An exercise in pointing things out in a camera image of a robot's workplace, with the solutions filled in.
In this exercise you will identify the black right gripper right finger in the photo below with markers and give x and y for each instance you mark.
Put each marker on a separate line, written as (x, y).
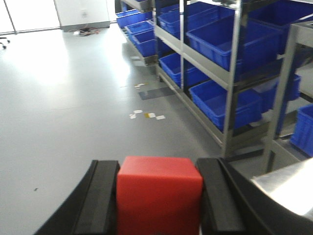
(233, 205)

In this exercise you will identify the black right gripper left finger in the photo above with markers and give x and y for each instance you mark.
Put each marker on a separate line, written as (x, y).
(91, 207)

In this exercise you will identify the red cube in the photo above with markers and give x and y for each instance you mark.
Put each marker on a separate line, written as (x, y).
(158, 196)

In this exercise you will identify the steel shelving rack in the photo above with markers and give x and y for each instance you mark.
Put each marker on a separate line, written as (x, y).
(223, 55)

